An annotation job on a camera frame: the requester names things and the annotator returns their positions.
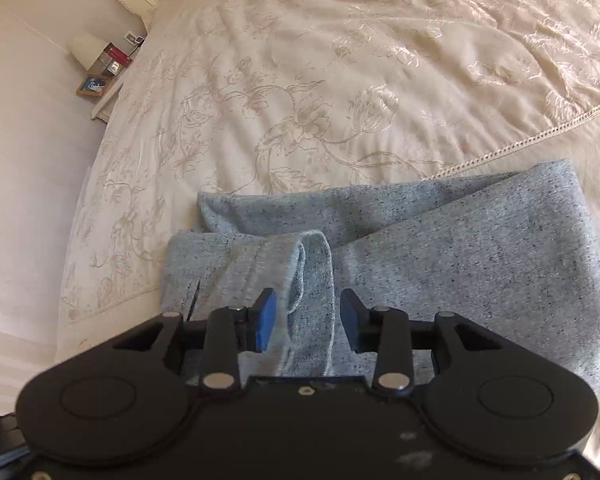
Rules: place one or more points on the cream embroidered bedspread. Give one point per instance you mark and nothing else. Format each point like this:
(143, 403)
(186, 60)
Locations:
(330, 60)

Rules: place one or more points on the red box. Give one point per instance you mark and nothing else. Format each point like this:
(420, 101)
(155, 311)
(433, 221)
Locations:
(116, 59)

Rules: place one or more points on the wooden picture frame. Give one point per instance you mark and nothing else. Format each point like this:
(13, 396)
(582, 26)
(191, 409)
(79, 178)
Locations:
(94, 86)

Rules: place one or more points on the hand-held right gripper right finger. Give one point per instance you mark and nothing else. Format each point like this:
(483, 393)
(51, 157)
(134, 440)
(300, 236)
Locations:
(351, 327)

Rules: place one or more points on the white nightstand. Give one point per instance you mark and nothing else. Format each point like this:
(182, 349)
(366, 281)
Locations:
(120, 91)

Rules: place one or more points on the grey speckled pants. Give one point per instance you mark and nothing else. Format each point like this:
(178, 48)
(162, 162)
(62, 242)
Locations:
(445, 260)

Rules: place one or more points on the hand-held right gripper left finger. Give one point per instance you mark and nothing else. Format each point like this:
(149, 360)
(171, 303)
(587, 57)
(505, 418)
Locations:
(265, 321)

